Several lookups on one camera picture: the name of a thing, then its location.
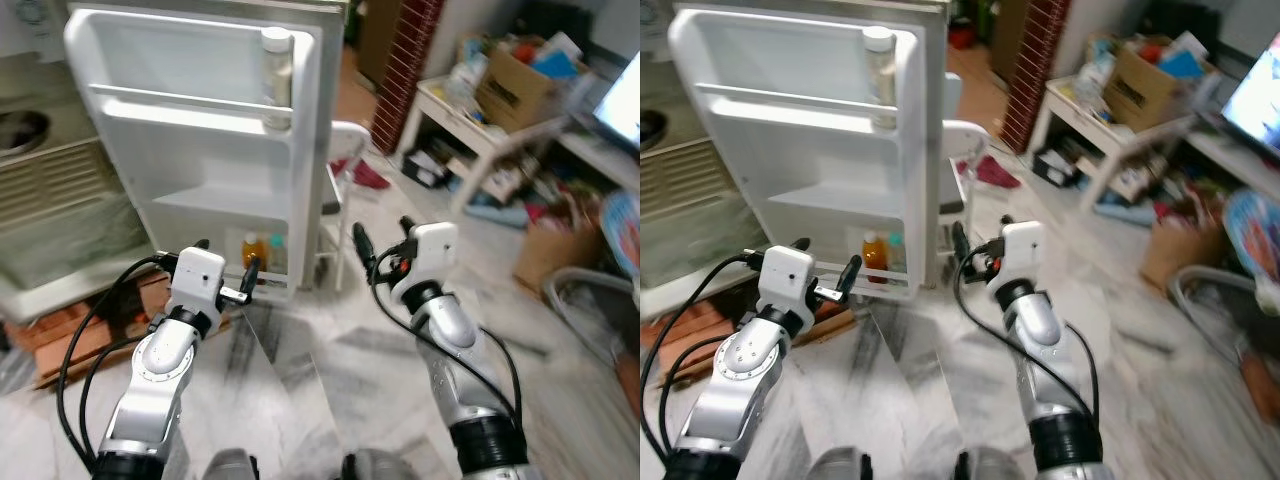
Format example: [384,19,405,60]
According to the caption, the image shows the fridge door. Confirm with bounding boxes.
[63,0,348,303]
[667,0,952,303]

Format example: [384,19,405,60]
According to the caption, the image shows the orange drink bottle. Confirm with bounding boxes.
[242,231,270,277]
[861,231,890,274]

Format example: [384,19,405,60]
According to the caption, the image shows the red cloth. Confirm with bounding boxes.
[333,158,393,193]
[958,154,1023,192]

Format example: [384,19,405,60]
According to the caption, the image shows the white shelf table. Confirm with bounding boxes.
[398,78,606,218]
[1028,73,1221,213]

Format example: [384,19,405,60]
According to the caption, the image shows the brown flattened cardboard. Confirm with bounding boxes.
[0,268,233,391]
[640,288,857,379]

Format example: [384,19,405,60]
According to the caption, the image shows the red brick pillar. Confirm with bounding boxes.
[999,0,1072,157]
[371,0,447,157]

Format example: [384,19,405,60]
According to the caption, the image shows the brown paper bag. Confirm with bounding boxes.
[1139,213,1228,293]
[513,213,603,293]

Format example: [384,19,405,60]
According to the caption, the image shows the robot left leg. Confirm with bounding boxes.
[809,447,878,480]

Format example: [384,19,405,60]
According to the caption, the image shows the robot leg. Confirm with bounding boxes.
[954,447,1023,480]
[809,447,878,480]
[339,449,403,480]

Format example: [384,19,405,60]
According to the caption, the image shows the printed cardboard box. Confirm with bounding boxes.
[473,38,593,137]
[1104,38,1218,133]

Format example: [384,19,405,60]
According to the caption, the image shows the clear bottle with white cap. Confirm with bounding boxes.
[861,26,899,130]
[259,27,297,132]

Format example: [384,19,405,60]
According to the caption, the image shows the metal pot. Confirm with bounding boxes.
[0,109,53,158]
[640,107,670,152]

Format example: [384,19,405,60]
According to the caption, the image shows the robot right leg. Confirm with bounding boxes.
[954,447,1023,480]
[339,449,403,480]

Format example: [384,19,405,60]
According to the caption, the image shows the lit television screen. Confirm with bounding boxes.
[1219,53,1280,163]
[593,53,641,153]

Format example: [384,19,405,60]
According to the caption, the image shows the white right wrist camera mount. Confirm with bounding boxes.
[406,221,460,287]
[998,220,1047,282]

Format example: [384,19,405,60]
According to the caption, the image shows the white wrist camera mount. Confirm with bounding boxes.
[757,245,814,312]
[168,247,227,312]
[406,221,460,287]
[998,220,1047,282]

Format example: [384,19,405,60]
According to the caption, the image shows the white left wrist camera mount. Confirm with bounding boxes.
[757,245,814,312]
[168,247,227,312]

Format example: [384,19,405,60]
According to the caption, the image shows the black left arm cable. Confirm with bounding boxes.
[55,254,178,473]
[640,254,767,463]

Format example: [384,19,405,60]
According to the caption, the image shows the white metal tube frame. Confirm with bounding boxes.
[543,264,641,363]
[1164,264,1280,373]

